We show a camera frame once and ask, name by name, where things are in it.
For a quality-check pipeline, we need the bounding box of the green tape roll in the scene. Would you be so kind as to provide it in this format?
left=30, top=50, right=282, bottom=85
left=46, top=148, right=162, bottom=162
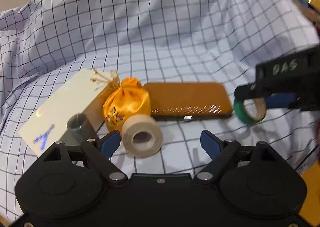
left=233, top=98, right=266, bottom=125

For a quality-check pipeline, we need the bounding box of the beige tape roll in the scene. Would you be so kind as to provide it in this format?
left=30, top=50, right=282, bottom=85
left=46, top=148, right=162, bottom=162
left=121, top=114, right=163, bottom=158

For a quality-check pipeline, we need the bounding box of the orange satin drawstring pouch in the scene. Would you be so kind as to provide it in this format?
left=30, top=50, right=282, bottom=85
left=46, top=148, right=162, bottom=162
left=91, top=69, right=151, bottom=132

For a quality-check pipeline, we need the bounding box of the grey cylinder tube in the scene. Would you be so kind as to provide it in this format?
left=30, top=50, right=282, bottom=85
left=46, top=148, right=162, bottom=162
left=66, top=113, right=99, bottom=146

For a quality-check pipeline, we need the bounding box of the white phone box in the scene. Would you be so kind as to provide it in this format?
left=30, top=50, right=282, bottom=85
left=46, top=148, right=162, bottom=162
left=18, top=69, right=120, bottom=157

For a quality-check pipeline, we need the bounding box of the cluttered side shelf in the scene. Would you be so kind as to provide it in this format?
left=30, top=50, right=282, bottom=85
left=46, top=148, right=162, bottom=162
left=293, top=0, right=319, bottom=34

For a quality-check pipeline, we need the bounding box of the brown leather case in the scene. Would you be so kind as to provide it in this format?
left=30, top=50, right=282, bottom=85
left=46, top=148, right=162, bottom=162
left=144, top=82, right=233, bottom=121

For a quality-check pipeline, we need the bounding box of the blue checked cloth cover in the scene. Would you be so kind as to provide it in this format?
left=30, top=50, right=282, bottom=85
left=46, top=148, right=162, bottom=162
left=1, top=0, right=319, bottom=221

